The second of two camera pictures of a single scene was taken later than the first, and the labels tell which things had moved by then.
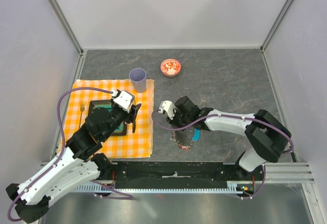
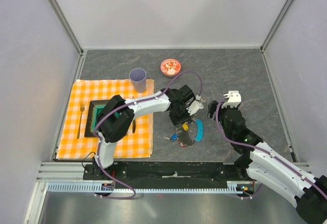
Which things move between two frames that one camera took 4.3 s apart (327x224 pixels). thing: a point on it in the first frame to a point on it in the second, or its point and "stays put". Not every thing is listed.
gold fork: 82,108 stays put
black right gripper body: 179,120 to 213,105
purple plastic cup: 138,76 stays put
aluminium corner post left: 60,14 stays put
